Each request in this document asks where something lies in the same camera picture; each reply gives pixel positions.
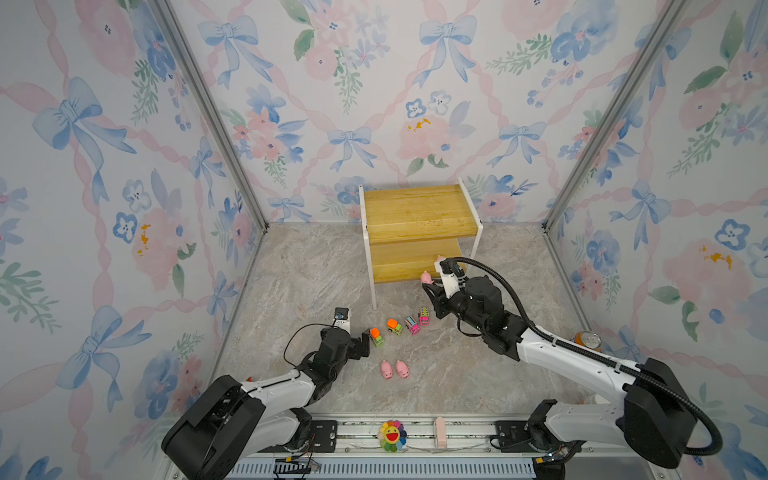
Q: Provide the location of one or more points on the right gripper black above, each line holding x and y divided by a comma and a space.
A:
440, 303

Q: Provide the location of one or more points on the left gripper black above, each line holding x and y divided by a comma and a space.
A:
357, 351

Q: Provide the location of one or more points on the green orange toy truck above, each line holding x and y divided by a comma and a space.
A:
394, 326
376, 337

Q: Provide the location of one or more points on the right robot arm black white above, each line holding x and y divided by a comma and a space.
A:
644, 408

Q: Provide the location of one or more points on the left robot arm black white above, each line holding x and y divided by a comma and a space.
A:
231, 419

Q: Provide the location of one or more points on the pink toy truck green top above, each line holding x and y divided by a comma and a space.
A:
424, 317

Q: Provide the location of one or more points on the pink toy truck blue top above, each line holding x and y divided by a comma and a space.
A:
412, 325

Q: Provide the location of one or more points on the rainbow smiling flower toy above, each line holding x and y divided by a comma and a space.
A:
392, 436

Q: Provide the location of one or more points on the pink rectangular block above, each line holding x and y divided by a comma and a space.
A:
440, 433

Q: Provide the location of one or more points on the orange drink can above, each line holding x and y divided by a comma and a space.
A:
588, 339

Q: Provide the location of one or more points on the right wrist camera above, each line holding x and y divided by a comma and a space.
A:
453, 276

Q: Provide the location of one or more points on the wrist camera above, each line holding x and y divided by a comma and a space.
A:
341, 319
453, 276

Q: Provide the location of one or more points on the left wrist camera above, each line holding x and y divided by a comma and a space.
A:
341, 319

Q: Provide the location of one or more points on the wooden two-tier shelf white frame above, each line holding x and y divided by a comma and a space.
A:
405, 230

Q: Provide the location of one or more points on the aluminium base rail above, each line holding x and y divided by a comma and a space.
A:
345, 446

